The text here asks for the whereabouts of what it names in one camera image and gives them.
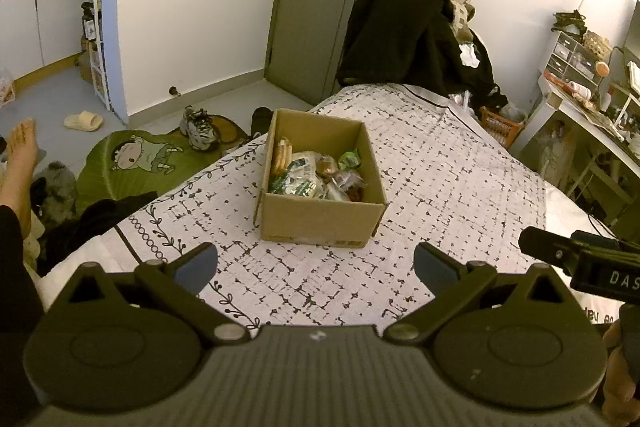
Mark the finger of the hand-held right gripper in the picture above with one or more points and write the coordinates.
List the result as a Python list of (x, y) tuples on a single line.
[(547, 247)]

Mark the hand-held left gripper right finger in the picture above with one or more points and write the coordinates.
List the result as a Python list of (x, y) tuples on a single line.
[(434, 266)]

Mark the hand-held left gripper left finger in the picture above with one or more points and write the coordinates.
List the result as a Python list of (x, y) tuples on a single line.
[(196, 266)]

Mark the dark brown snack packet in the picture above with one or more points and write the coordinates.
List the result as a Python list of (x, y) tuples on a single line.
[(352, 189)]

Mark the cardboard box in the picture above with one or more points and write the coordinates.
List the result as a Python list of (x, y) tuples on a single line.
[(320, 222)]

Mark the round cookie packet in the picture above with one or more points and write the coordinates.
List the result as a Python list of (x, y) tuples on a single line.
[(282, 154)]

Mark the brown bun packet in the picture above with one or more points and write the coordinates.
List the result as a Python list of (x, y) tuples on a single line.
[(327, 164)]

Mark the person's right hand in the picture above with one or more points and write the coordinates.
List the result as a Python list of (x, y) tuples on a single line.
[(616, 382)]

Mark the printed white blanket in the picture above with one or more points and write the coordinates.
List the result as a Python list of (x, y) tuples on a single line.
[(450, 167)]

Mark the dark cloth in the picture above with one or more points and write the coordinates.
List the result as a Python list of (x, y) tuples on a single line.
[(95, 222)]

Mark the green cartoon rug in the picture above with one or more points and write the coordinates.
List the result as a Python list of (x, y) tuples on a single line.
[(125, 177)]

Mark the orange plastic basket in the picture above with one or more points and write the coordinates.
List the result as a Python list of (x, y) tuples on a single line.
[(502, 128)]

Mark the white desk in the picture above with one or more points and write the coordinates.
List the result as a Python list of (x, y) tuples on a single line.
[(545, 117)]

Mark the brown oval mat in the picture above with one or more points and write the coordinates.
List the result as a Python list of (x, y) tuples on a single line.
[(231, 133)]

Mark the clear plastic bag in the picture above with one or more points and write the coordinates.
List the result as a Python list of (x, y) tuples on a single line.
[(512, 112)]

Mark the grey fluffy cushion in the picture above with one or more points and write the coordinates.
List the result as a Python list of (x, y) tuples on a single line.
[(55, 194)]

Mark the beige cloth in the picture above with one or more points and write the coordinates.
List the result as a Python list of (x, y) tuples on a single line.
[(32, 247)]

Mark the door stopper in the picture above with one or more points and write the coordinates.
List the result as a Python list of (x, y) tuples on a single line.
[(174, 91)]

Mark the beige slipper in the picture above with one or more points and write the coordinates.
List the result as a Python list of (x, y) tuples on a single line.
[(84, 121)]

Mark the person's leg in black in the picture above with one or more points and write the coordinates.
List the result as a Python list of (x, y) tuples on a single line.
[(15, 307)]

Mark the drawer organizer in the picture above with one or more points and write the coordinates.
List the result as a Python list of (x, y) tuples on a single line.
[(570, 59)]

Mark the white cloth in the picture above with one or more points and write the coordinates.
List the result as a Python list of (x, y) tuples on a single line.
[(470, 54)]

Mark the person's bare foot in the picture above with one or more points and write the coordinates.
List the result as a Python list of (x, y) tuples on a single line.
[(22, 152)]

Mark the woven basket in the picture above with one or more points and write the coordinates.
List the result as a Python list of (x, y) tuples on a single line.
[(597, 44)]

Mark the white storage rack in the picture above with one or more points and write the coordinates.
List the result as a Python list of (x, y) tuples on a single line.
[(100, 57)]

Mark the black jacket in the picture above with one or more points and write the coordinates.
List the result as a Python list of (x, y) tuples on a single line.
[(400, 37)]

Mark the plastic bag with orange print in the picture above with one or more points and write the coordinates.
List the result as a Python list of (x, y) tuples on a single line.
[(6, 89)]

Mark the black bottle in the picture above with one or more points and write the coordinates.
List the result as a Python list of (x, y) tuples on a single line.
[(89, 27)]

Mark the grey green door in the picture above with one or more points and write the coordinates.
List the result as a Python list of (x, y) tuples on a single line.
[(310, 7)]

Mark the white kitchen cabinet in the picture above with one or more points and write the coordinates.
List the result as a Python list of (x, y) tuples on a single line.
[(50, 22)]

